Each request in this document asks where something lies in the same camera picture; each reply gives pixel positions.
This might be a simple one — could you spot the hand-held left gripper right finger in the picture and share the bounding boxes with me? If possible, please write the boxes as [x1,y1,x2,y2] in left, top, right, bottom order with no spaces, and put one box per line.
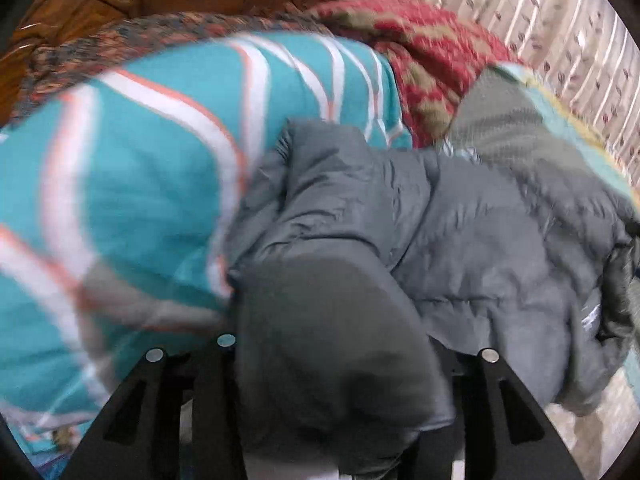
[425,345,586,480]

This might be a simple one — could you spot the striped teal cream grey blanket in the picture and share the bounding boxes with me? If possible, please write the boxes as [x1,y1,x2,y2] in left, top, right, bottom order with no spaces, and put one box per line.
[442,62,640,211]

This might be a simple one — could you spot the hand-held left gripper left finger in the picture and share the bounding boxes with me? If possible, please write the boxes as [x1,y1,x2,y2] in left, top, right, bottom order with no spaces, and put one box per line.
[60,332,248,480]

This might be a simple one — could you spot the cream floral curtain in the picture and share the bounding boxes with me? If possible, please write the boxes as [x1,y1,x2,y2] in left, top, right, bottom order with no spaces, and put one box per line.
[395,0,640,171]

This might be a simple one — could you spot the dark multicolour patterned cloth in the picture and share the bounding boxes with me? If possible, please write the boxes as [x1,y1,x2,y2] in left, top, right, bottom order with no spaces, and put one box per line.
[12,10,331,128]

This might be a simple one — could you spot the teal patterned pillow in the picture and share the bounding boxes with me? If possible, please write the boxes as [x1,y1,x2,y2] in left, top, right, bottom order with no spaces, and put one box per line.
[0,30,413,436]

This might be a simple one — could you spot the red patterned blanket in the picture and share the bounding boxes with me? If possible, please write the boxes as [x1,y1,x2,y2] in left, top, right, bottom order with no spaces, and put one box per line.
[310,0,523,148]

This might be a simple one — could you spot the grey puffer jacket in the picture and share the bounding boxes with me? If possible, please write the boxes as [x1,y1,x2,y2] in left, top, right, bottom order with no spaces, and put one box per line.
[227,117,640,480]

